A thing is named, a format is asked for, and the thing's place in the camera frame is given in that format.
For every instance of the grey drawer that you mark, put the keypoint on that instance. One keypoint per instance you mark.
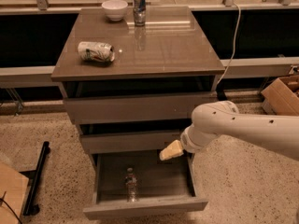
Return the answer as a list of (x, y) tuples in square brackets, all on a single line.
[(164, 187), (121, 100), (131, 136)]

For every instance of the white ceramic bowl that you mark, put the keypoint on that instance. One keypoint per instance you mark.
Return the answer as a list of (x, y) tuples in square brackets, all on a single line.
[(115, 10)]

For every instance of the grey bottom drawer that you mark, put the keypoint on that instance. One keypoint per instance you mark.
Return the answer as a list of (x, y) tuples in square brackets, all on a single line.
[(164, 187)]

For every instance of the black bracket behind cabinet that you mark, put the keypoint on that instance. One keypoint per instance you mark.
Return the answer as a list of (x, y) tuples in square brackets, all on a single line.
[(221, 96)]

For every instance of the grey top drawer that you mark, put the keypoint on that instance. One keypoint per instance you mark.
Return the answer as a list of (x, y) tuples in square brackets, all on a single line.
[(121, 100)]

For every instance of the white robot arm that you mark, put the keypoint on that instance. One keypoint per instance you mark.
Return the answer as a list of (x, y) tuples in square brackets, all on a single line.
[(279, 134)]

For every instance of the grey drawer cabinet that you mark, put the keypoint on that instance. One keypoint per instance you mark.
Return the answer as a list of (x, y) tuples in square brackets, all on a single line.
[(171, 44)]

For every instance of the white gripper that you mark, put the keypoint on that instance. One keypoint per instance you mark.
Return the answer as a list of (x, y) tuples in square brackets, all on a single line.
[(186, 141)]

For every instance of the cardboard box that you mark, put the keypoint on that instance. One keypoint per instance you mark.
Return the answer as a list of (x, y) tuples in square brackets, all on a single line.
[(282, 95)]

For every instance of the clear plastic water bottle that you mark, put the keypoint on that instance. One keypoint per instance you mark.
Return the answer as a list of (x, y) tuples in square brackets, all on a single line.
[(131, 185)]

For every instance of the grey middle drawer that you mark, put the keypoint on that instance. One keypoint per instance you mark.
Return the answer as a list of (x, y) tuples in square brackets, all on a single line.
[(131, 136)]

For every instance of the black metal bar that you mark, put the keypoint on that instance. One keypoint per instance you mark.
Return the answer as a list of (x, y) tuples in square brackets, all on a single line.
[(30, 208)]

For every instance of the lying white green can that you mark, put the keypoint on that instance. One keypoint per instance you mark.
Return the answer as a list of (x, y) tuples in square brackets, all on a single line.
[(96, 51)]

